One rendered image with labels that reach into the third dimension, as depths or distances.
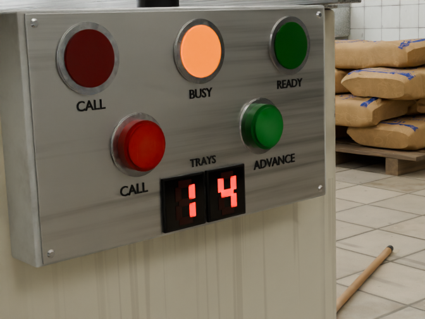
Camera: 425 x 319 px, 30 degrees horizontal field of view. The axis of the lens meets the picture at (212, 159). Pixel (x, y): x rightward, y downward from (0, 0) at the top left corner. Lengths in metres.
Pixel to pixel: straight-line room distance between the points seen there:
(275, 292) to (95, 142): 0.22
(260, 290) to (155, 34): 0.22
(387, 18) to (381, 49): 0.99
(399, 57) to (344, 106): 0.40
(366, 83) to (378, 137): 0.30
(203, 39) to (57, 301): 0.18
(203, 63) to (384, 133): 3.85
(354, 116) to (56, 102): 3.92
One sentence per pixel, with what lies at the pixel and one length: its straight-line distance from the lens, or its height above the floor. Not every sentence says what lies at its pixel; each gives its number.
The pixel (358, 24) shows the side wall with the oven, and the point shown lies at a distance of 5.61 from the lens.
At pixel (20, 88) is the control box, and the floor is 0.80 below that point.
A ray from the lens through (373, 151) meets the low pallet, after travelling 4.31.
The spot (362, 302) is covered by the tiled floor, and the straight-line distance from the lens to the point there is 2.38.
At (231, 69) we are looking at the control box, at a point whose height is 0.80.
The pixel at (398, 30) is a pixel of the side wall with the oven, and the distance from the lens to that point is 5.40.
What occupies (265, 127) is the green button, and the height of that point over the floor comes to 0.76.
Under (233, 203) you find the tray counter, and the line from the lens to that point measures 0.51.
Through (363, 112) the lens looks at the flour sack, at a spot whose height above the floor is 0.32.
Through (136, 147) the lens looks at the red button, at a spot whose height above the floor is 0.76.
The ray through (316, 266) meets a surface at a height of 0.63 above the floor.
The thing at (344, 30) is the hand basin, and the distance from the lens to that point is 5.62.
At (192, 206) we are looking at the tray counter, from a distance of 0.49.
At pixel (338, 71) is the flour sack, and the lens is 4.66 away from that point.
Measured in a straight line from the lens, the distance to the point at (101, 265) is 0.50.
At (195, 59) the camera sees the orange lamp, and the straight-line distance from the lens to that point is 0.48.
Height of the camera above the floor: 0.83
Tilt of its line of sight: 10 degrees down
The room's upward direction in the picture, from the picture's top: 2 degrees counter-clockwise
